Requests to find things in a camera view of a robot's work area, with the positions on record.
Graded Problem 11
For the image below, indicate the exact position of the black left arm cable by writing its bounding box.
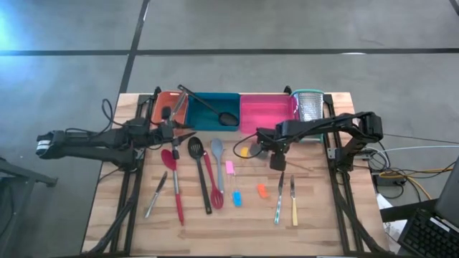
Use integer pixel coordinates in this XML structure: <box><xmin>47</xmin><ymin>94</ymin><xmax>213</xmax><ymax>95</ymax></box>
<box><xmin>101</xmin><ymin>97</ymin><xmax>127</xmax><ymax>128</ymax></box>

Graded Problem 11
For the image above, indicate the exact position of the red slotted spoon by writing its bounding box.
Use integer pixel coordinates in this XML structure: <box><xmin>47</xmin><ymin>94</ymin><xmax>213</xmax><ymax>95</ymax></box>
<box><xmin>202</xmin><ymin>150</ymin><xmax>225</xmax><ymax>211</ymax></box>

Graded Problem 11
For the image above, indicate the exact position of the black slotted spatula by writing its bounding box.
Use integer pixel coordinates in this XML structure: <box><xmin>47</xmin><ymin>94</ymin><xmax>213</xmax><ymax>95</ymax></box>
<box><xmin>187</xmin><ymin>136</ymin><xmax>213</xmax><ymax>216</ymax></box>

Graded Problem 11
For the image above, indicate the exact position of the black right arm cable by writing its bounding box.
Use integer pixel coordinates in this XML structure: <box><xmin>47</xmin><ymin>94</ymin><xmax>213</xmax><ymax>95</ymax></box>
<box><xmin>232</xmin><ymin>133</ymin><xmax>260</xmax><ymax>160</ymax></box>

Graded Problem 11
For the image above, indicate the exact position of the black laptop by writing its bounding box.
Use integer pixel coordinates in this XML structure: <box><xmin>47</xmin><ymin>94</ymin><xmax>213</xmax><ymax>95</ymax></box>
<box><xmin>397</xmin><ymin>157</ymin><xmax>459</xmax><ymax>258</ymax></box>

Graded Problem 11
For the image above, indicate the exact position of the blue plastic bin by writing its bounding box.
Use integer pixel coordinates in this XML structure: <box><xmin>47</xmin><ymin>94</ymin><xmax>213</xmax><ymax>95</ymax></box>
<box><xmin>185</xmin><ymin>92</ymin><xmax>242</xmax><ymax>132</ymax></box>

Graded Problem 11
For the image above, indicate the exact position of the white cable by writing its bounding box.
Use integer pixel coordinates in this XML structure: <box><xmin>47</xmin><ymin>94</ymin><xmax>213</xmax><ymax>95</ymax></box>
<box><xmin>365</xmin><ymin>144</ymin><xmax>459</xmax><ymax>156</ymax></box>

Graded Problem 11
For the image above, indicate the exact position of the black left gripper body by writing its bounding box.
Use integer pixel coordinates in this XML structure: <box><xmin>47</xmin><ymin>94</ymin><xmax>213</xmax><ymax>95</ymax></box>
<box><xmin>157</xmin><ymin>120</ymin><xmax>181</xmax><ymax>146</ymax></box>

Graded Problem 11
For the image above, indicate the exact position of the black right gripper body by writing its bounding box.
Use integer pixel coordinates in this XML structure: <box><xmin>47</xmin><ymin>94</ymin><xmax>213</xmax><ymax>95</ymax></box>
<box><xmin>268</xmin><ymin>142</ymin><xmax>288</xmax><ymax>172</ymax></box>

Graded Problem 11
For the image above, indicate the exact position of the black solid spoon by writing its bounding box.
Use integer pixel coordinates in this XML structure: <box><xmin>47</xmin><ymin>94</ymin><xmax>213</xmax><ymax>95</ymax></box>
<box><xmin>176</xmin><ymin>84</ymin><xmax>240</xmax><ymax>128</ymax></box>

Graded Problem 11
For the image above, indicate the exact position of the yellow cable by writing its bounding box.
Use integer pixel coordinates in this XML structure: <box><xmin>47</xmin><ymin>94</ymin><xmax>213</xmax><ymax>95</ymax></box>
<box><xmin>378</xmin><ymin>167</ymin><xmax>458</xmax><ymax>201</ymax></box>

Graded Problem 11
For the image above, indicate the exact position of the black power adapter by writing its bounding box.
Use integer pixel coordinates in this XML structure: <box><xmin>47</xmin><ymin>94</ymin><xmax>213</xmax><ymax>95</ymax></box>
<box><xmin>372</xmin><ymin>173</ymin><xmax>399</xmax><ymax>188</ymax></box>

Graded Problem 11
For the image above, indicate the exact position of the white paper sheet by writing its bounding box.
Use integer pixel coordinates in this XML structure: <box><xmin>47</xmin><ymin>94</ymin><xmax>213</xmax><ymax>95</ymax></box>
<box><xmin>376</xmin><ymin>193</ymin><xmax>408</xmax><ymax>254</ymax></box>

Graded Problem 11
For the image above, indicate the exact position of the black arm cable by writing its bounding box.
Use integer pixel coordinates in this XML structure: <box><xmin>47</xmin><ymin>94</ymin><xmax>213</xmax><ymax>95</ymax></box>
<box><xmin>101</xmin><ymin>97</ymin><xmax>127</xmax><ymax>128</ymax></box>
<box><xmin>232</xmin><ymin>133</ymin><xmax>260</xmax><ymax>160</ymax></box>

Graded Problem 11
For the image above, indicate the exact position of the grey plastic spoon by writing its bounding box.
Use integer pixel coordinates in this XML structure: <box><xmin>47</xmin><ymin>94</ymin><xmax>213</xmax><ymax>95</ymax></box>
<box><xmin>210</xmin><ymin>138</ymin><xmax>227</xmax><ymax>195</ymax></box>

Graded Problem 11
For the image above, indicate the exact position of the black stand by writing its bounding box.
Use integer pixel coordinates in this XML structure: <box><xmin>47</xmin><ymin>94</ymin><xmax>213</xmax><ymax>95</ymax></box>
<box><xmin>0</xmin><ymin>156</ymin><xmax>59</xmax><ymax>258</ymax></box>

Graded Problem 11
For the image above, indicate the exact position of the pink plastic bin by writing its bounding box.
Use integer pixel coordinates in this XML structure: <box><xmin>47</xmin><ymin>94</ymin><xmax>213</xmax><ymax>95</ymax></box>
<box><xmin>239</xmin><ymin>93</ymin><xmax>299</xmax><ymax>135</ymax></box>

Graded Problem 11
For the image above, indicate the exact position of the small blue silicone spatula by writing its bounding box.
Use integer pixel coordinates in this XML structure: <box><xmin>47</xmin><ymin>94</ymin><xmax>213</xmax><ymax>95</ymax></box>
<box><xmin>231</xmin><ymin>178</ymin><xmax>243</xmax><ymax>208</ymax></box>

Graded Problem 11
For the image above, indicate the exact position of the red spoon spatula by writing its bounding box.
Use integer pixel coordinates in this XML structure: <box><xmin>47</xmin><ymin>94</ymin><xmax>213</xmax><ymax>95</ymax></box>
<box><xmin>160</xmin><ymin>148</ymin><xmax>185</xmax><ymax>227</ymax></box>

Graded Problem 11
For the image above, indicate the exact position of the teal framed steel grater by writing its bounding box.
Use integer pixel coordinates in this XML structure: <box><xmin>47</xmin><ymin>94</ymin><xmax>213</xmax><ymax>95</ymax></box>
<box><xmin>290</xmin><ymin>88</ymin><xmax>326</xmax><ymax>144</ymax></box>

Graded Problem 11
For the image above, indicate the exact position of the orange plastic bin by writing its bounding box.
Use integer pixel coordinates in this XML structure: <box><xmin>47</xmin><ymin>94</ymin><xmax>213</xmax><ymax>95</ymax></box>
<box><xmin>150</xmin><ymin>90</ymin><xmax>190</xmax><ymax>127</ymax></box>

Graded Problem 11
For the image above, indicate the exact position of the small pink silicone spatula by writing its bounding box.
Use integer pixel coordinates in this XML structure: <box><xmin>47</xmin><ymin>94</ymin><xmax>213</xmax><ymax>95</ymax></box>
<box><xmin>224</xmin><ymin>160</ymin><xmax>238</xmax><ymax>193</ymax></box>

